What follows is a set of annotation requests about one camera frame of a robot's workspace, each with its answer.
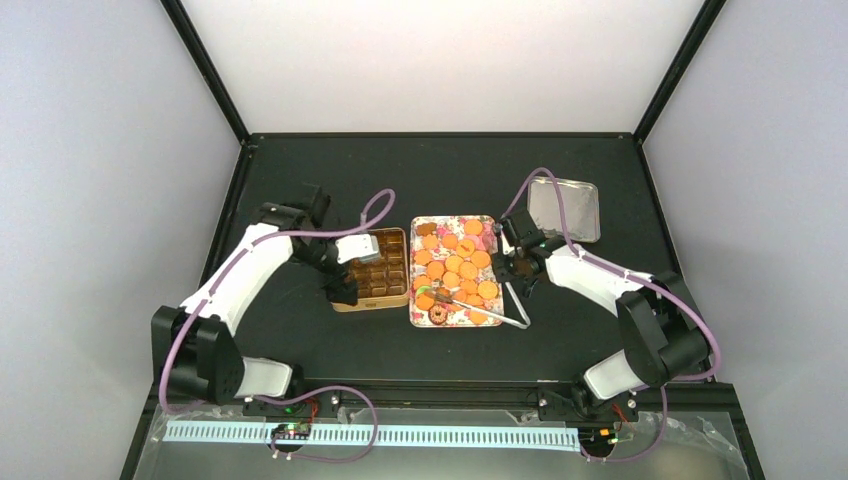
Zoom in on white slotted cable duct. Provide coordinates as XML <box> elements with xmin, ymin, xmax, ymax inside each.
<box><xmin>161</xmin><ymin>420</ymin><xmax>581</xmax><ymax>453</ymax></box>

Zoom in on floral serving tray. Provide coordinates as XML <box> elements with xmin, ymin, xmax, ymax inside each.
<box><xmin>409</xmin><ymin>215</ymin><xmax>504</xmax><ymax>328</ymax></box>

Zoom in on gold cookie tin with tray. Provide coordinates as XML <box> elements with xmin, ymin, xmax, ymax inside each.
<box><xmin>332</xmin><ymin>227</ymin><xmax>411</xmax><ymax>313</ymax></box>

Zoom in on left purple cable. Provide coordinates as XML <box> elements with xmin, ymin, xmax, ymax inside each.
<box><xmin>157</xmin><ymin>188</ymin><xmax>397</xmax><ymax>464</ymax></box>

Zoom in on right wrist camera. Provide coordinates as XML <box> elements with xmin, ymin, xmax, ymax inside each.
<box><xmin>498</xmin><ymin>231</ymin><xmax>515</xmax><ymax>256</ymax></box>

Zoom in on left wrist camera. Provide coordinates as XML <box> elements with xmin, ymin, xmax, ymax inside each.
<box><xmin>335</xmin><ymin>233</ymin><xmax>381</xmax><ymax>264</ymax></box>

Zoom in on brown bear cookie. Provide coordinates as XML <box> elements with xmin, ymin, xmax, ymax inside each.
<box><xmin>415</xmin><ymin>222</ymin><xmax>438</xmax><ymax>236</ymax></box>

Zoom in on white and metal tongs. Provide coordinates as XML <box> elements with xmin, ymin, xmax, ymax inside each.
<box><xmin>424</xmin><ymin>287</ymin><xmax>532</xmax><ymax>330</ymax></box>

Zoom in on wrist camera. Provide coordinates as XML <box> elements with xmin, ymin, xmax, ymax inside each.
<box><xmin>335</xmin><ymin>233</ymin><xmax>381</xmax><ymax>264</ymax></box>
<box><xmin>498</xmin><ymin>231</ymin><xmax>515</xmax><ymax>256</ymax></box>

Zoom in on chocolate donut cookie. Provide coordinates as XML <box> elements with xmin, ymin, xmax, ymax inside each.
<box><xmin>428</xmin><ymin>304</ymin><xmax>450</xmax><ymax>326</ymax></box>

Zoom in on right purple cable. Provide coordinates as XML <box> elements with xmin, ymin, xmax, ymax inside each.
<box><xmin>500</xmin><ymin>166</ymin><xmax>723</xmax><ymax>464</ymax></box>

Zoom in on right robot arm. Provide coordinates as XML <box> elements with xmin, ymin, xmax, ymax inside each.
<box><xmin>494</xmin><ymin>210</ymin><xmax>715</xmax><ymax>419</ymax></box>

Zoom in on silver tin lid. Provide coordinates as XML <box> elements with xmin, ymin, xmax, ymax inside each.
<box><xmin>527</xmin><ymin>176</ymin><xmax>601</xmax><ymax>243</ymax></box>

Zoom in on purple cable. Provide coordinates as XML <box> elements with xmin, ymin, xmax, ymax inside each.
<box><xmin>157</xmin><ymin>188</ymin><xmax>397</xmax><ymax>464</ymax></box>
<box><xmin>500</xmin><ymin>166</ymin><xmax>723</xmax><ymax>464</ymax></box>

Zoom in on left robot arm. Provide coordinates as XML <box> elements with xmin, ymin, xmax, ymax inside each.
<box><xmin>151</xmin><ymin>188</ymin><xmax>379</xmax><ymax>414</ymax></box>

